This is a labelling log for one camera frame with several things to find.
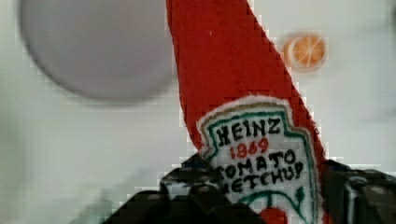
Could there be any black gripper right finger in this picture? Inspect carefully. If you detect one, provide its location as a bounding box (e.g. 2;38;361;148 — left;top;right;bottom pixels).
323;160;396;224

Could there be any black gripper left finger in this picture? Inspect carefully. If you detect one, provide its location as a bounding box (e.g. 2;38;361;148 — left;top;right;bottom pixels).
101;154;266;224

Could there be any red plush ketchup bottle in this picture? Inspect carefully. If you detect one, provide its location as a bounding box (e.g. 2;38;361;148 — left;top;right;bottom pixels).
165;0;332;224

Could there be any round grey plate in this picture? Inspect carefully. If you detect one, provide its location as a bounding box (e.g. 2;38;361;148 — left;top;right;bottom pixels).
19;0;173;101

